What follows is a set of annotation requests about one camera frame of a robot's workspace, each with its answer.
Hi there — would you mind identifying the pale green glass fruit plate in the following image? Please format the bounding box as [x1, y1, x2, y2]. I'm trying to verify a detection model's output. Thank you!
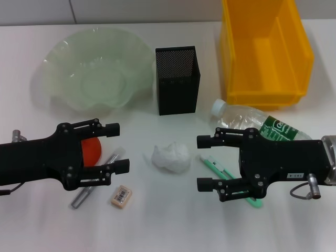
[30, 26, 155, 116]

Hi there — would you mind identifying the green utility knife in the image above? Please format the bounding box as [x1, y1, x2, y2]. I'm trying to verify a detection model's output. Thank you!
[199, 154, 263, 210]

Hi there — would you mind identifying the beige eraser with barcode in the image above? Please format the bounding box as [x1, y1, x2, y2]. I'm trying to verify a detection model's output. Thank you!
[109, 185, 133, 210]

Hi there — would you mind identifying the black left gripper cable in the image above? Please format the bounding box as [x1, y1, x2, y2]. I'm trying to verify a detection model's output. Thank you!
[0, 181, 26, 196]

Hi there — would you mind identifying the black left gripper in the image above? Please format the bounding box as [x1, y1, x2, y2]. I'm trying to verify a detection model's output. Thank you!
[0, 118, 131, 192]

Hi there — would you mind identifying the black mesh pen holder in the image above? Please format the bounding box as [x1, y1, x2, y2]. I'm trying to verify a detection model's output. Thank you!
[154, 46, 202, 116]

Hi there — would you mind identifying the clear green-label water bottle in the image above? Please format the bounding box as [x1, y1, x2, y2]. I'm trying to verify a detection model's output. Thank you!
[209, 99, 313, 142]

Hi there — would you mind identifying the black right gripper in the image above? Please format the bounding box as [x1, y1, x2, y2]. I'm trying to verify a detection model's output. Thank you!
[196, 127, 332, 203]

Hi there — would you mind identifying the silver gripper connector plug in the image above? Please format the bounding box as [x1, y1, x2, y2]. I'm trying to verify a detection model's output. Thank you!
[12, 129, 27, 142]
[307, 173, 322, 199]

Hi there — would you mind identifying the grey pen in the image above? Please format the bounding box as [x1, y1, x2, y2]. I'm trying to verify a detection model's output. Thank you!
[70, 146, 125, 210]

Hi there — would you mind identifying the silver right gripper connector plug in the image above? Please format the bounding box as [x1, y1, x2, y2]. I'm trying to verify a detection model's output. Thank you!
[307, 173, 322, 199]

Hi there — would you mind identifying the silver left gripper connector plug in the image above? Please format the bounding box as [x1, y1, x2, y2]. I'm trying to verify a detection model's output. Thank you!
[12, 129, 27, 142]

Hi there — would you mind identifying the orange fruit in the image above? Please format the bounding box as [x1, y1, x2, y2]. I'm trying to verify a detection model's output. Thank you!
[81, 138, 102, 167]

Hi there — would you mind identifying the yellow plastic bin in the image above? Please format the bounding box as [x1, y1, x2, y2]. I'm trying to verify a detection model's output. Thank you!
[219, 0, 315, 111]

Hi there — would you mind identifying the white paper ball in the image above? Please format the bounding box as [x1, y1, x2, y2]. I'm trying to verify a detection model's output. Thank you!
[143, 141, 190, 174]

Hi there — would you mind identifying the grey right gripper cable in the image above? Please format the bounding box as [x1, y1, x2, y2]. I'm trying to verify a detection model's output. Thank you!
[289, 182, 313, 198]

